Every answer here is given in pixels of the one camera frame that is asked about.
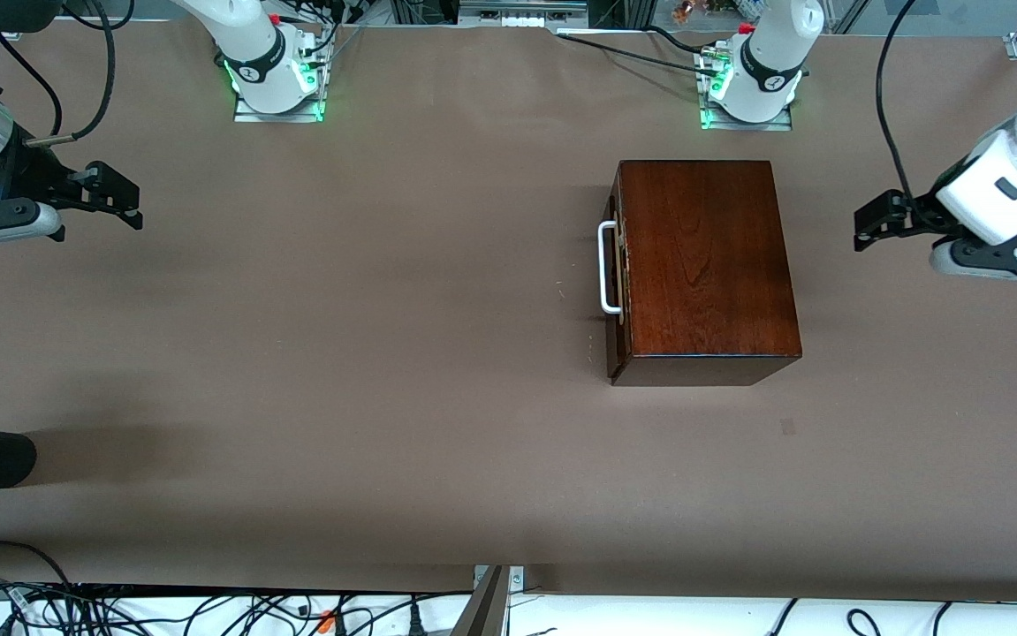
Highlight dark metal beam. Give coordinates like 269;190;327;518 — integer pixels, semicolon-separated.
450;565;512;636

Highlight long black table cable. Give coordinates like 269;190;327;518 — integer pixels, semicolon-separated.
556;34;714;73

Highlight tangled black cables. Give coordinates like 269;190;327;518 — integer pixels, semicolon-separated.
0;579;475;636

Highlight short black table cable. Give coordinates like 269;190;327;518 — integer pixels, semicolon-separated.
648;25;732;57

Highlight dark brown wooden cabinet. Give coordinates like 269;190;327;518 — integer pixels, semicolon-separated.
614;160;803;387

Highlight small aluminium bracket plate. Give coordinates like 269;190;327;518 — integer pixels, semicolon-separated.
473;565;526;594

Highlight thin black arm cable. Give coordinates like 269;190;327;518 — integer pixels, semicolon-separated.
0;31;64;139

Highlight grey power strip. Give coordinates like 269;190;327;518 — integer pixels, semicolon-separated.
458;0;589;28

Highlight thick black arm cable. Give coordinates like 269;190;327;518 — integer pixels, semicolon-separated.
25;0;118;148

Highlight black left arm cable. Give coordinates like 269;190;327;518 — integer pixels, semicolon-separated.
876;0;926;209

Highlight wooden drawer with white handle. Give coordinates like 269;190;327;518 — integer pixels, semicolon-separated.
598;166;632;381

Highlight black looped cable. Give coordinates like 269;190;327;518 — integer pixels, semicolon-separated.
0;540;76;589

